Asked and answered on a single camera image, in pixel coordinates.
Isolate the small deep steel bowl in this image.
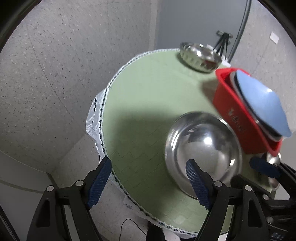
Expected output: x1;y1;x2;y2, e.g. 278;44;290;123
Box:
180;42;222;73

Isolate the grey wall conduit pipe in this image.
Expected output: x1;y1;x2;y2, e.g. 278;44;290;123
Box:
228;0;252;63

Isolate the blue plastic plate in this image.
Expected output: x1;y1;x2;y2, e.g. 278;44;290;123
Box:
232;70;292;142

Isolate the green round tablecloth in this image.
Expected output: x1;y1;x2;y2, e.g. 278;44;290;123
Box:
85;48;273;239

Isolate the shallow steel bowl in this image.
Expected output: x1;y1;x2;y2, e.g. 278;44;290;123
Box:
165;111;242;198

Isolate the white tote bag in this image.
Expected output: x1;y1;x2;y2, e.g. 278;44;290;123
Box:
206;44;231;68

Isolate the black floor cable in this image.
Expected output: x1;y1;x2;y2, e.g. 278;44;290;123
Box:
119;217;149;241

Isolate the large steel mixing bowl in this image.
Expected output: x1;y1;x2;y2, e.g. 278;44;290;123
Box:
265;152;281;191

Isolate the red square plastic tray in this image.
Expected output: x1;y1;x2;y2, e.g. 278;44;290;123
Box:
213;68;282;156

